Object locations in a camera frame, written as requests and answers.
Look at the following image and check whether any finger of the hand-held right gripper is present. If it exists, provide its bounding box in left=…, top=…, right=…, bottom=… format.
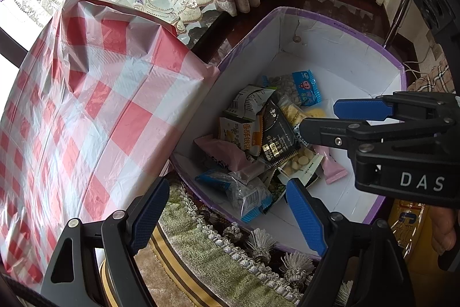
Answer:
left=298, top=119, right=454, bottom=154
left=332, top=93, right=459, bottom=124

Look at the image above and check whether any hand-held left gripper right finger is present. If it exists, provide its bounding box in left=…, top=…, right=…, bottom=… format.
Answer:
left=285, top=178, right=417, bottom=307

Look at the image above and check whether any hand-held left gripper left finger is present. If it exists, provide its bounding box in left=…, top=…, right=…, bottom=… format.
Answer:
left=39, top=178, right=169, bottom=307

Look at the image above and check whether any white nut snack packet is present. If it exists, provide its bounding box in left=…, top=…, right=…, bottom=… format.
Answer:
left=277, top=145, right=324, bottom=187

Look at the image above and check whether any yellow biscuit packet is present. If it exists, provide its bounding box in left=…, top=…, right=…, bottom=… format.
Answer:
left=278, top=94, right=328, bottom=135

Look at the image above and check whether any green pea snack packet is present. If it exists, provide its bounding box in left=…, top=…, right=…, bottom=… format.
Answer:
left=264, top=179, right=288, bottom=210

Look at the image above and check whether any small pink snack packet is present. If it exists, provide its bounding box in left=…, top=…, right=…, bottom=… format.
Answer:
left=194, top=136, right=267, bottom=185
left=312, top=144, right=349, bottom=185

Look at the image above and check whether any long black gold-label packet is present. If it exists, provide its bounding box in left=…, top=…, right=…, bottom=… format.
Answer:
left=258, top=98, right=303, bottom=167

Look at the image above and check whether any blue pig-print snack packet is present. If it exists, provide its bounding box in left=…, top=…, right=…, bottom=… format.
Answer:
left=262, top=69, right=323, bottom=110

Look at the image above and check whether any white box with purple rim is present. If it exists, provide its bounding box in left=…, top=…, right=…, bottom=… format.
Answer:
left=169, top=7, right=408, bottom=261

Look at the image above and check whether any blue dark-seed snack packet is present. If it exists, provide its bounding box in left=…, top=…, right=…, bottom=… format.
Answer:
left=196, top=168, right=274, bottom=223

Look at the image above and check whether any white orange snack packet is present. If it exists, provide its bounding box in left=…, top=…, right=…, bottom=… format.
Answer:
left=218, top=115, right=264, bottom=157

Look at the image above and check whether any white black patterned snack packet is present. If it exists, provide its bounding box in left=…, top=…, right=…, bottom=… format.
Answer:
left=223, top=85, right=278, bottom=122

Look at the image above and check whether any person's right hand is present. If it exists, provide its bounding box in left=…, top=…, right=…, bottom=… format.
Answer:
left=429, top=207, right=460, bottom=256

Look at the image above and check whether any yellow printed bag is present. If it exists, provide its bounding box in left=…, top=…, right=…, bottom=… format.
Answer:
left=390, top=199, right=437, bottom=259

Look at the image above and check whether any plaid cloth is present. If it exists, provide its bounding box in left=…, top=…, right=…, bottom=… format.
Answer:
left=410, top=62, right=451, bottom=94

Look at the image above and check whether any striped cushion with fringe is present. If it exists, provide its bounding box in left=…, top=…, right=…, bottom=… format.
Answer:
left=97, top=170, right=354, bottom=307

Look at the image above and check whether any red white checked tablecloth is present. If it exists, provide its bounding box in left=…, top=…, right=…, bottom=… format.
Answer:
left=0, top=0, right=220, bottom=293

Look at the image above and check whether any white cable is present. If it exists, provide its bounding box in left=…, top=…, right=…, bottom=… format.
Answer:
left=400, top=57, right=434, bottom=75

